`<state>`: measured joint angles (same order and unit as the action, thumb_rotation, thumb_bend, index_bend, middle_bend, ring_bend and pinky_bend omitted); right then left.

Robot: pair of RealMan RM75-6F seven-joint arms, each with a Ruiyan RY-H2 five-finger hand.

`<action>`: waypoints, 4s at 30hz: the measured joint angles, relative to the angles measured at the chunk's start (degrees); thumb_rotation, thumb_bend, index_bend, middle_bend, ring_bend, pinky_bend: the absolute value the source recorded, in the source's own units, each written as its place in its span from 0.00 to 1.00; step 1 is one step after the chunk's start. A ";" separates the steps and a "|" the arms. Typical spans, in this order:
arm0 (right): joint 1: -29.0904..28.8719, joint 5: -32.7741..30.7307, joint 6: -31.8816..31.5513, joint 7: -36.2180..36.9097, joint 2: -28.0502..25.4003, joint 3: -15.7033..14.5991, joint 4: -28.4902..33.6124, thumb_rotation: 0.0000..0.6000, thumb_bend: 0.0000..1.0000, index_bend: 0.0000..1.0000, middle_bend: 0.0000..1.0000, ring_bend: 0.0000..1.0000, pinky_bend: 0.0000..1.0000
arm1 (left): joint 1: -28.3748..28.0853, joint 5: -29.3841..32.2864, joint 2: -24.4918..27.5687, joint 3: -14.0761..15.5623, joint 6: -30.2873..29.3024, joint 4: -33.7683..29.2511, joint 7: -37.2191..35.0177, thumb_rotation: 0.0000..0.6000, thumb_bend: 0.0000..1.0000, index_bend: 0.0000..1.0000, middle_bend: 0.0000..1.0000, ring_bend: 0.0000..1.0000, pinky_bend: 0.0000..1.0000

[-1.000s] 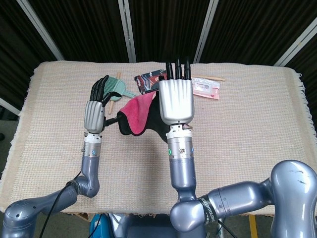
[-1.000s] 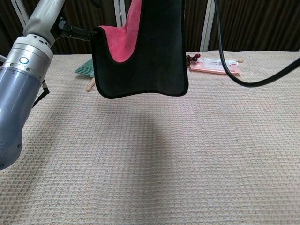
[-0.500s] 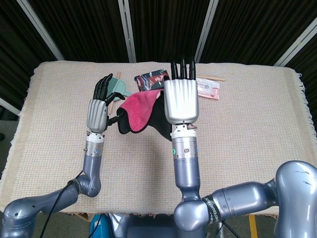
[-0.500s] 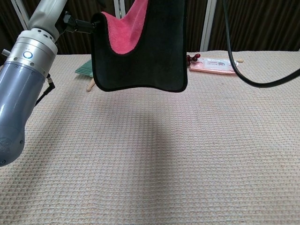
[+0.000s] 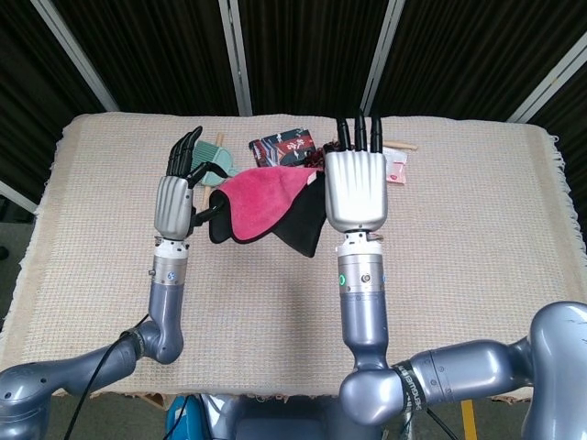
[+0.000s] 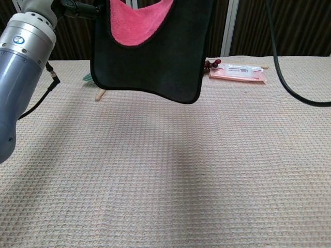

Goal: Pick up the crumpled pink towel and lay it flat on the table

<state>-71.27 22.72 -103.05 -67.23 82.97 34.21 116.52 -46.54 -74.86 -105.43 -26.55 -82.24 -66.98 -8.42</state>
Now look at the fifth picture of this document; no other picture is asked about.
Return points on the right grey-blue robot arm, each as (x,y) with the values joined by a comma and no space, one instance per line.
(362,311)

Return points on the beige woven tablecloth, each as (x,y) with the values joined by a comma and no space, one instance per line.
(91,252)

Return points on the blue plastic cover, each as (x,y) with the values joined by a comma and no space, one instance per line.
(181,419)

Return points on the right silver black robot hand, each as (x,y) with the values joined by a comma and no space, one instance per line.
(355,188)

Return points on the thick wooden stick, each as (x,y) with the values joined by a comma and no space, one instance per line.
(205,199)

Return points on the pink wet wipes pack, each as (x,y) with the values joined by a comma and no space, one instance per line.
(396,172)

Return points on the slender wooden stick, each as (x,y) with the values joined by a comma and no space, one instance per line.
(401,145)

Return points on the dark red grape bunch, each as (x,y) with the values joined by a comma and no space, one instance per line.
(316,158)

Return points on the grey metal partition post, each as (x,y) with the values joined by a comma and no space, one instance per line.
(75,55)
(236,55)
(380,55)
(16,196)
(550,78)

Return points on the grey-blue robot torso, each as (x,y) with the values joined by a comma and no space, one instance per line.
(284,421)

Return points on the dark printed card box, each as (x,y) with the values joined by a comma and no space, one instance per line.
(284,149)

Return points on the pink microfiber cloth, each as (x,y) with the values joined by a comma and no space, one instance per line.
(261,201)

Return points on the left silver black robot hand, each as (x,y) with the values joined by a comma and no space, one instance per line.
(173,206)

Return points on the dark ribbed partition panel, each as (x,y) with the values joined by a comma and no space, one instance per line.
(23,91)
(156,55)
(571,146)
(307,55)
(468,55)

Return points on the green plastic hand brush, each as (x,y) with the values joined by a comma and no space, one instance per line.
(218,158)

